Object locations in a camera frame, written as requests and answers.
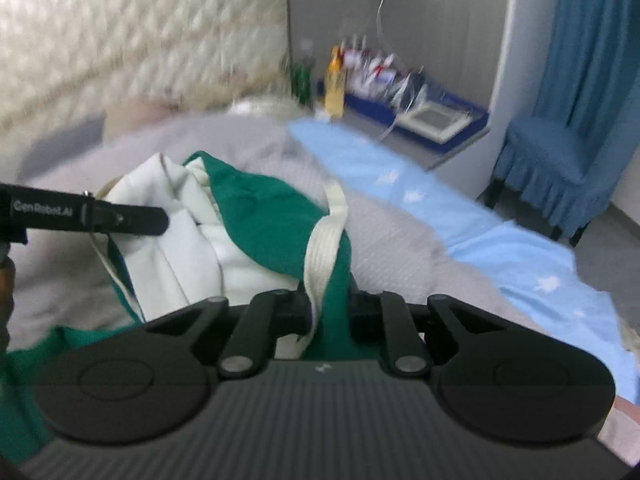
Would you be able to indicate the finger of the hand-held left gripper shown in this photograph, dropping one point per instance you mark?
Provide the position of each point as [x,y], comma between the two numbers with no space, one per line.
[135,220]

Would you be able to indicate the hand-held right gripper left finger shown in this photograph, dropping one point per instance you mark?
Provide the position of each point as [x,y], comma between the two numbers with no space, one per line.
[260,321]

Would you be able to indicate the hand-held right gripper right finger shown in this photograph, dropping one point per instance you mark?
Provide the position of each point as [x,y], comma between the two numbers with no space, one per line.
[395,325]

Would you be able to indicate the green hoodie with cream print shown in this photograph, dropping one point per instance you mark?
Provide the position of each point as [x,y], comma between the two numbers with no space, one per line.
[265,220]

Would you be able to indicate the grey pillow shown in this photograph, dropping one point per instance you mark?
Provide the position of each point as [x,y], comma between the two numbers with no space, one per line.
[65,145]

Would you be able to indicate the grey bed blanket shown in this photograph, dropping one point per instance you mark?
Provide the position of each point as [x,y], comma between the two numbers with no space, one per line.
[390,250]

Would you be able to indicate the beige pillow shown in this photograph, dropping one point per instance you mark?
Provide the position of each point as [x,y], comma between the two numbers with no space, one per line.
[135,117]

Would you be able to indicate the light blue bed sheet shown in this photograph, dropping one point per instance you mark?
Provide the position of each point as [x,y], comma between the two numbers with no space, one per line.
[500,240]

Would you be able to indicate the cream quilted headboard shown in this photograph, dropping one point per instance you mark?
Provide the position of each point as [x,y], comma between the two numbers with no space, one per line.
[125,25]

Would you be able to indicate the white framed tablet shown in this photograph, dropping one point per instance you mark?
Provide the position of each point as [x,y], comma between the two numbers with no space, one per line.
[435,121]

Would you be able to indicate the green bottle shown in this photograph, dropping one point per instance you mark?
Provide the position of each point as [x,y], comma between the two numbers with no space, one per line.
[302,77]

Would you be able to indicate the blue covered chair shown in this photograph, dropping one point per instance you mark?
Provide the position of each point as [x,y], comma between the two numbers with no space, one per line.
[555,170]

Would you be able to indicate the blue tray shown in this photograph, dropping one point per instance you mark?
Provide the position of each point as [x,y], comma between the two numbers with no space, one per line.
[470,115]

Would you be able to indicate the yellow bottle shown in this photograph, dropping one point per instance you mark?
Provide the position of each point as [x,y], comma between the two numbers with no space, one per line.
[335,85]

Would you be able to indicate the row of small cosmetic bottles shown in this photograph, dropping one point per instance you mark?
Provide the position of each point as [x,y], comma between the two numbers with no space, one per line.
[370,67]

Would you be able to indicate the grey bedside cabinet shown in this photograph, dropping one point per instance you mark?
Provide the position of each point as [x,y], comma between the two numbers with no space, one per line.
[450,20]

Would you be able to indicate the blue curtain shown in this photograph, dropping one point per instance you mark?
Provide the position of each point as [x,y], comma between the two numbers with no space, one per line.
[590,40]

